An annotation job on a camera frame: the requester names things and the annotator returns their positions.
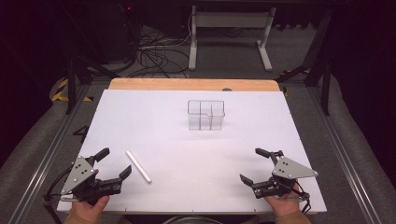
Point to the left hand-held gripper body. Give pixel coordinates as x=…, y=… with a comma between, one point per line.
x=77, y=174

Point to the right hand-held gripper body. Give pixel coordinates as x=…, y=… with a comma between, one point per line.
x=289, y=171

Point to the white stick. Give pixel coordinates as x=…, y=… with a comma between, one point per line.
x=138, y=167

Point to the clear plastic divided container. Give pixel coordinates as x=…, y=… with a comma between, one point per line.
x=206, y=113

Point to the person's right hand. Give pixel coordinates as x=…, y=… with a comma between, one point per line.
x=281, y=206

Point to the person's left hand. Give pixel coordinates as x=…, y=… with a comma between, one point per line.
x=91, y=209

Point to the white board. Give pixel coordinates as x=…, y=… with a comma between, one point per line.
x=199, y=161

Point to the yellow black hazard tape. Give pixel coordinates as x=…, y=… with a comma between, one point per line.
x=60, y=91

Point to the black metal stand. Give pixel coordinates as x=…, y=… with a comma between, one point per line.
x=72, y=81
x=322, y=62

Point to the wooden table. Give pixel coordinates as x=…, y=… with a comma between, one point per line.
x=193, y=84

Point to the black cabinet with red light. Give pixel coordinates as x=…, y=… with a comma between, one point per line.
x=115, y=31

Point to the white metal stand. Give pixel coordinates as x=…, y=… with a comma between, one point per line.
x=230, y=20

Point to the aluminium floor rail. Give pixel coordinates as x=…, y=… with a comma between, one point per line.
x=339, y=155
x=46, y=155

